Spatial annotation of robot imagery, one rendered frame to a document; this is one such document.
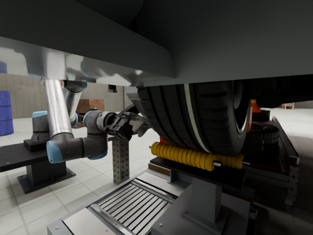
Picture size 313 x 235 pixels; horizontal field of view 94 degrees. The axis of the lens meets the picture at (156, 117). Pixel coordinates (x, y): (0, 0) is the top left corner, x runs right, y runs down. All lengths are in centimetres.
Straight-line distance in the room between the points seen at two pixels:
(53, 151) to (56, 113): 21
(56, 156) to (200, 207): 61
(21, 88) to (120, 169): 705
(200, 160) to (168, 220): 32
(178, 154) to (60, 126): 51
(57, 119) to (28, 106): 724
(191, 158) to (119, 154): 82
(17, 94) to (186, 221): 771
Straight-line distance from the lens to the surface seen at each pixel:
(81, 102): 773
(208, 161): 51
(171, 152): 56
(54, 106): 86
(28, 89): 803
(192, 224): 73
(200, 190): 68
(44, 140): 159
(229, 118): 35
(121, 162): 129
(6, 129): 430
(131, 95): 49
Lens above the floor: 71
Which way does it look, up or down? 7 degrees down
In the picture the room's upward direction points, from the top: straight up
